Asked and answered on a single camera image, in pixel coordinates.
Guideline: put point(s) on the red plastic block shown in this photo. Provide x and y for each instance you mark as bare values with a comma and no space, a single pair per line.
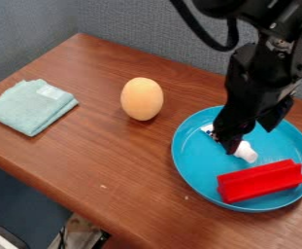
260,180

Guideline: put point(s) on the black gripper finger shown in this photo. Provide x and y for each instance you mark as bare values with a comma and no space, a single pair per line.
228,133
271,119

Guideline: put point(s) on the light blue folded cloth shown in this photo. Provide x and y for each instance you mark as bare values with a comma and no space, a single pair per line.
32,104

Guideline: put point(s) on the grey object under table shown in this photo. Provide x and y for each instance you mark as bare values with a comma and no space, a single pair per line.
79,234

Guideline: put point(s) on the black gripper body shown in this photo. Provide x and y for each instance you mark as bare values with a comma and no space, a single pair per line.
257,84

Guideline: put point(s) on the orange egg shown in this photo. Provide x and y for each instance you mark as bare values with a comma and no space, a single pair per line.
142,98

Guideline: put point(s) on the white toothpaste tube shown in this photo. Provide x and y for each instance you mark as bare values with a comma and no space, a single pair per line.
244,151

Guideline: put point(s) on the blue round plate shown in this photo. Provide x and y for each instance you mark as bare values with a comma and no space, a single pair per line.
201,160

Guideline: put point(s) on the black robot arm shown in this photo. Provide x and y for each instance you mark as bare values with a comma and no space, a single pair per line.
277,19

